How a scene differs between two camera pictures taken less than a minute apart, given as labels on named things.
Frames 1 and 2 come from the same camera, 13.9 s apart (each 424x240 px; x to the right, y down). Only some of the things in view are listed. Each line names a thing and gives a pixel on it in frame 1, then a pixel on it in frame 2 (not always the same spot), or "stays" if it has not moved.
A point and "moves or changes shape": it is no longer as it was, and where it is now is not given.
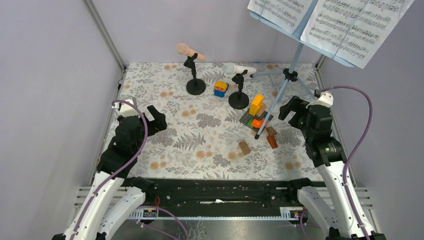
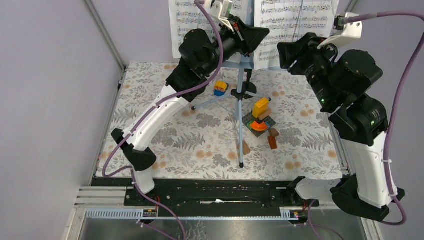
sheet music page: (288, 15) to (185, 16)
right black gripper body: (299, 106) to (314, 63)
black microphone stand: (240, 100) to (247, 86)
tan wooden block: (244, 147) stays
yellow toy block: (256, 103) moves or changes shape
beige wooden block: (261, 109) to (267, 113)
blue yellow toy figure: (220, 88) stays
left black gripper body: (154, 126) to (240, 38)
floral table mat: (222, 119) stays
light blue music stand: (290, 74) to (240, 63)
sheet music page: (354, 29) to (289, 20)
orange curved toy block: (258, 124) stays
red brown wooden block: (272, 141) stays
